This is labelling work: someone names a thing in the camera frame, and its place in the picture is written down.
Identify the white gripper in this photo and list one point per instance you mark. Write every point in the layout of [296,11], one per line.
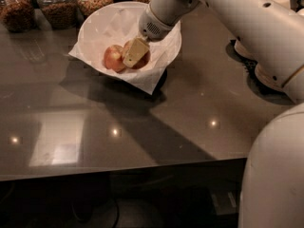
[153,28]

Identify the red apple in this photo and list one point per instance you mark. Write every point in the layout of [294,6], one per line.
[142,61]
[113,58]

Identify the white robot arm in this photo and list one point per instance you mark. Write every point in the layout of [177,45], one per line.
[272,193]

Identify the white bowl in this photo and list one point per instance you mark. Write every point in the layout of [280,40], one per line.
[104,29]

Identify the black rubber mat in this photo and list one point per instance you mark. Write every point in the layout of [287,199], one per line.
[249,64]

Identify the back stack of paper bowls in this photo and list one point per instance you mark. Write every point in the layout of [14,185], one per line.
[241,49]

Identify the stack of paper bowls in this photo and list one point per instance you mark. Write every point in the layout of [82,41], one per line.
[266,76]
[241,49]

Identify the far left glass cereal jar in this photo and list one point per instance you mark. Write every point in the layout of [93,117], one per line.
[17,15]

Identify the front stack of paper bowls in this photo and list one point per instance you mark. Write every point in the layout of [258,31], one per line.
[266,76]

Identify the dark box under table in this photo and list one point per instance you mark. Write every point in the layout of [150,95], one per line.
[214,209]

